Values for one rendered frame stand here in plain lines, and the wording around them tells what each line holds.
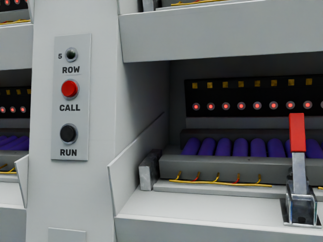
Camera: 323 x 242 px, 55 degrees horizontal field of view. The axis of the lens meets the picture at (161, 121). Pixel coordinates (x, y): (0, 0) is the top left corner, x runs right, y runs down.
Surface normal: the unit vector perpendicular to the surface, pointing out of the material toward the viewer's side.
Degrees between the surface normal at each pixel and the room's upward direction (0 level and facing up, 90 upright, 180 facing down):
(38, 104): 90
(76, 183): 90
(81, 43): 90
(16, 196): 19
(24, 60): 110
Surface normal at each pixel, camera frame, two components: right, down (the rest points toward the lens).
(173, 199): -0.08, -0.96
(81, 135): -0.28, -0.06
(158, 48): -0.26, 0.28
